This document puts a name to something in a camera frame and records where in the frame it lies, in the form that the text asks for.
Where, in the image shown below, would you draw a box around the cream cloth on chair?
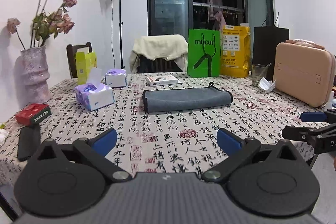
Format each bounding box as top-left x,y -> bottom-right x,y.
129,33 -> 189,74

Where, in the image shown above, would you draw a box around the yellow paper bag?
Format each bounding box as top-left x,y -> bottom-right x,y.
220,25 -> 251,78

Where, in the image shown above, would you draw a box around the yellow-green open carton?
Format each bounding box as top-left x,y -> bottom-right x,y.
75,47 -> 97,85

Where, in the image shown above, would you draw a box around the pink hard case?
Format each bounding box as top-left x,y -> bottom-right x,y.
273,40 -> 335,107

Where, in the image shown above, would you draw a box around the dark chair with cream cloth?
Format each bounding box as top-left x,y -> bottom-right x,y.
129,33 -> 189,74

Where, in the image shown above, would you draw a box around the dark wooden left chair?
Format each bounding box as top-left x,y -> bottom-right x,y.
66,42 -> 92,79

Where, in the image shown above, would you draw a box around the near purple tissue pack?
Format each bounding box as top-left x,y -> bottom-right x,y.
74,68 -> 114,111

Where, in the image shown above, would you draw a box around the crumpled white tissue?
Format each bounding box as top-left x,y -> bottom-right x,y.
258,77 -> 276,92

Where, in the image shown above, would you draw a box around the clear drinking glass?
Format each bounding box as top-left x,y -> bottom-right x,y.
252,63 -> 272,87

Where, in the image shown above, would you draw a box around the black flat case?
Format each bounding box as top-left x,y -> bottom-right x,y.
17,124 -> 41,161

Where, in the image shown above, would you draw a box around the dried pink flowers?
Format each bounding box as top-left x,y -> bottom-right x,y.
6,0 -> 79,51

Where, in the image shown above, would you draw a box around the pink textured vase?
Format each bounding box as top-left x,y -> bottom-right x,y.
21,46 -> 51,104

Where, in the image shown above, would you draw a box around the grey folded towel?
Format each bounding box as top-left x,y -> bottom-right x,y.
142,82 -> 233,113

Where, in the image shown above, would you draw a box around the far purple tissue pack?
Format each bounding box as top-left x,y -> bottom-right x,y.
105,69 -> 127,88

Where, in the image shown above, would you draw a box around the black paper bag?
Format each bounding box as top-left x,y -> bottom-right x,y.
252,26 -> 289,81

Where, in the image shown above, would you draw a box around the purple tissue pack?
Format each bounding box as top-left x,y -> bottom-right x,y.
74,68 -> 114,111
105,69 -> 127,88

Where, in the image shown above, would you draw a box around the green paper shopping bag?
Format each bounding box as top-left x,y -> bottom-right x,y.
187,29 -> 221,78

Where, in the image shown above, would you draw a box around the red and green box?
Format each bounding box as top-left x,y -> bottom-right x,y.
15,103 -> 51,126

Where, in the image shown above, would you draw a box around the white flat box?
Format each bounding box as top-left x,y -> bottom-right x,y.
147,75 -> 179,86

